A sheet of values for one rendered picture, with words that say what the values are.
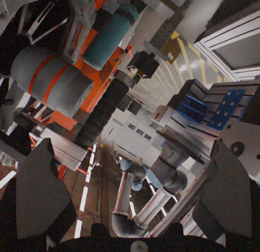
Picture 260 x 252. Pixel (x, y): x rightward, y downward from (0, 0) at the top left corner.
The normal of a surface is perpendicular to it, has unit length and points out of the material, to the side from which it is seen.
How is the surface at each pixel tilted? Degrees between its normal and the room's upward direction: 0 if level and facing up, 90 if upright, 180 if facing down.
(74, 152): 90
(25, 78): 71
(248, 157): 90
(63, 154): 90
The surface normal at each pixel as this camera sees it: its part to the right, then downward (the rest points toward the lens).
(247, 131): -0.82, -0.54
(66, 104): -0.11, 0.52
